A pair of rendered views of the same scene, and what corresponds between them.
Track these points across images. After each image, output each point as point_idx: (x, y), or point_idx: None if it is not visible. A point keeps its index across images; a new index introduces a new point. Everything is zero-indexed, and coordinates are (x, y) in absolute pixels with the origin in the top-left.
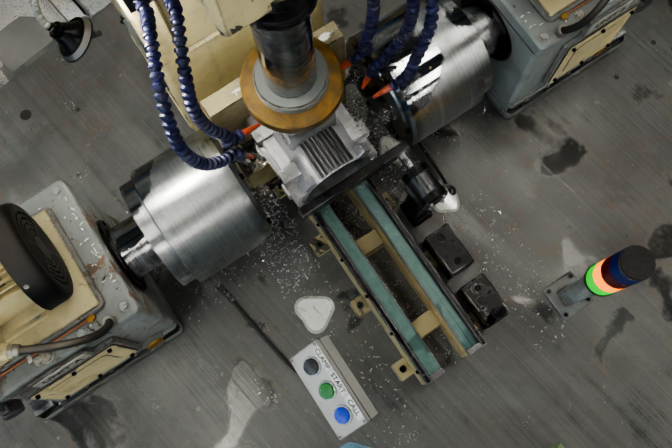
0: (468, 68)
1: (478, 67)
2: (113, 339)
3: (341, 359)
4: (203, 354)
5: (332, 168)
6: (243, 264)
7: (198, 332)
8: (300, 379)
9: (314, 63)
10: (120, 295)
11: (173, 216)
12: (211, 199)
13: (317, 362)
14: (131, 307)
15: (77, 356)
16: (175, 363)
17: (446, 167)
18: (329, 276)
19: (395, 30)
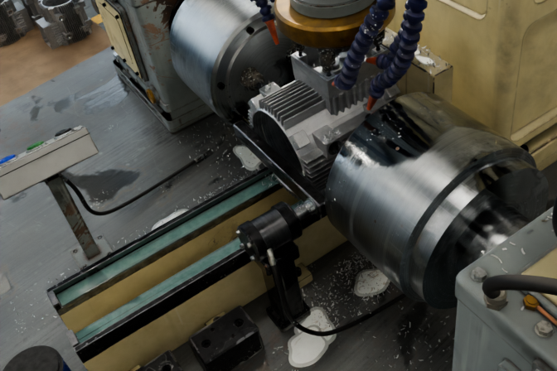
0: (411, 201)
1: (418, 216)
2: (123, 12)
3: (68, 162)
4: (148, 150)
5: (267, 104)
6: (232, 165)
7: (169, 143)
8: (108, 221)
9: None
10: None
11: None
12: (224, 12)
13: (64, 133)
14: None
15: None
16: (144, 133)
17: (354, 348)
18: None
19: (448, 112)
